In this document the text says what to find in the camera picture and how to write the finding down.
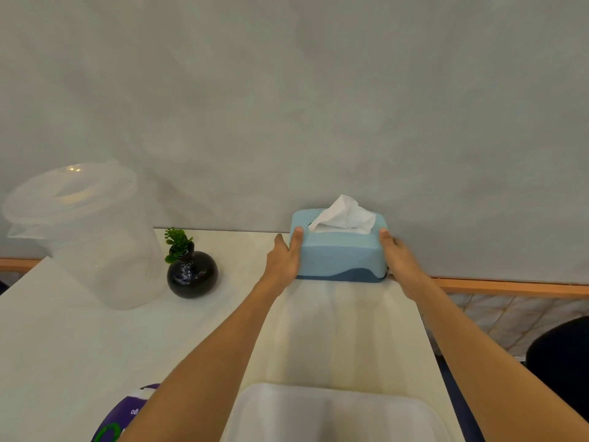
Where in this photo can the person's right hand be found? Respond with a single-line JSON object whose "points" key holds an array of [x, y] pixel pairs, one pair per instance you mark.
{"points": [[405, 266]]}

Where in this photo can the person's left hand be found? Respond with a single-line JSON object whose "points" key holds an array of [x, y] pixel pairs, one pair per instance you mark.
{"points": [[280, 266]]}

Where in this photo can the person's left thumb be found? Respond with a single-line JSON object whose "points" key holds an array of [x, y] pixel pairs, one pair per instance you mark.
{"points": [[297, 239]]}

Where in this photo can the person's right thumb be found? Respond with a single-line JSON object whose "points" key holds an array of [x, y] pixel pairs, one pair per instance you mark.
{"points": [[385, 241]]}

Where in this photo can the blue tissue box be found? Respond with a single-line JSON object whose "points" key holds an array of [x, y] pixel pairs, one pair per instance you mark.
{"points": [[343, 255]]}

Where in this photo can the person's left forearm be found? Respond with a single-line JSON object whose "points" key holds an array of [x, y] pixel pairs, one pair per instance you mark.
{"points": [[202, 363]]}

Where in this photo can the person's right forearm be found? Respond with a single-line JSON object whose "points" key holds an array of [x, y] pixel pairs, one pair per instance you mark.
{"points": [[501, 368]]}

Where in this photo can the white tissue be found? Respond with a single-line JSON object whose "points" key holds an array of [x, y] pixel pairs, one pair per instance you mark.
{"points": [[343, 215]]}

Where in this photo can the round black vase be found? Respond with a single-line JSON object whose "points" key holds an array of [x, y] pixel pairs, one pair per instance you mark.
{"points": [[192, 275]]}

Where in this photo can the small green plant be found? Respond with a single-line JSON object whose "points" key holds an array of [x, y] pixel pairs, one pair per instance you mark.
{"points": [[177, 243]]}

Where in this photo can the white plastic bin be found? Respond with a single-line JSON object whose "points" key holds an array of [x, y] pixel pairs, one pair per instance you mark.
{"points": [[331, 414]]}

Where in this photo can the dark round seat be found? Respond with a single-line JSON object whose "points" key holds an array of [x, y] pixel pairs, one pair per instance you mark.
{"points": [[559, 359]]}

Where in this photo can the clear plastic lidded container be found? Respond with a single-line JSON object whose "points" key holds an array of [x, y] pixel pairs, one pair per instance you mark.
{"points": [[83, 234]]}

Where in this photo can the purple printed package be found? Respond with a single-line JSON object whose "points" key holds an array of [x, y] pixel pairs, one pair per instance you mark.
{"points": [[122, 421]]}

